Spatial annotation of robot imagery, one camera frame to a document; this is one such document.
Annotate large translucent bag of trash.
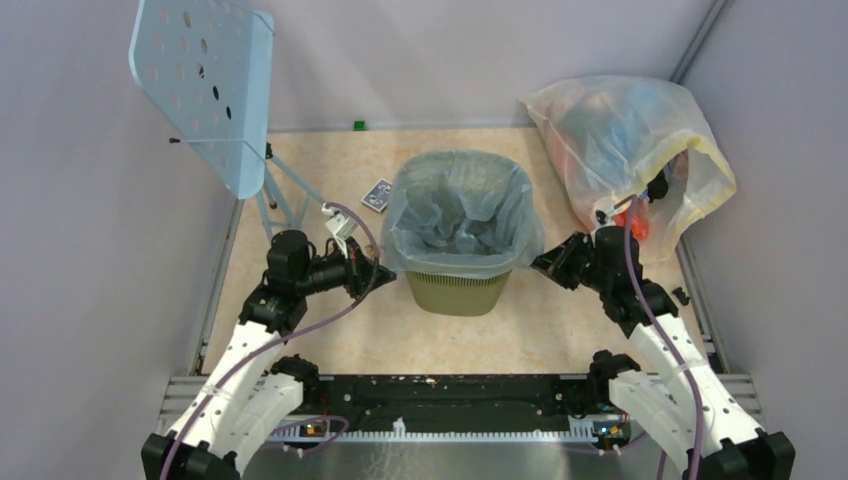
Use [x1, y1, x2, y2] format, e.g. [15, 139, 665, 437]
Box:
[520, 75, 737, 263]

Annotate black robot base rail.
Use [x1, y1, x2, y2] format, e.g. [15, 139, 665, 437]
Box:
[295, 374, 629, 434]

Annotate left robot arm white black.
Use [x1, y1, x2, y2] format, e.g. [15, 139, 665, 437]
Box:
[141, 229, 396, 479]

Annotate blue playing card box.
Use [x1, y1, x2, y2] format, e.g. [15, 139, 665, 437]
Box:
[361, 178, 392, 213]

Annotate white toothed rack strip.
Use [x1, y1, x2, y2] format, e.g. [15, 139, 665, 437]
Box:
[264, 418, 598, 445]

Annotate small black part on floor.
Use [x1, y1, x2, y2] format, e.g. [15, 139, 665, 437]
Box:
[671, 287, 690, 306]

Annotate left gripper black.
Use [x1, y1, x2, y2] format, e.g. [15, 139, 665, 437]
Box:
[296, 236, 396, 299]

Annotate light blue music stand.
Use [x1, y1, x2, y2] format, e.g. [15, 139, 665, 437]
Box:
[129, 0, 323, 237]

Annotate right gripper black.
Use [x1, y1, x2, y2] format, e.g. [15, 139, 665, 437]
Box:
[529, 230, 611, 293]

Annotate green mesh trash bin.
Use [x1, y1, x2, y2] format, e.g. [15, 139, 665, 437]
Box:
[405, 271, 511, 317]

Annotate blue plastic trash bag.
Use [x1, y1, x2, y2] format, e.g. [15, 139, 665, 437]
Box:
[381, 149, 545, 279]

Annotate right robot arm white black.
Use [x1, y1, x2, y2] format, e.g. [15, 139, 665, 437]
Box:
[532, 225, 796, 479]

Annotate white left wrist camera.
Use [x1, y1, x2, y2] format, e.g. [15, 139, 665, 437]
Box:
[321, 202, 361, 259]

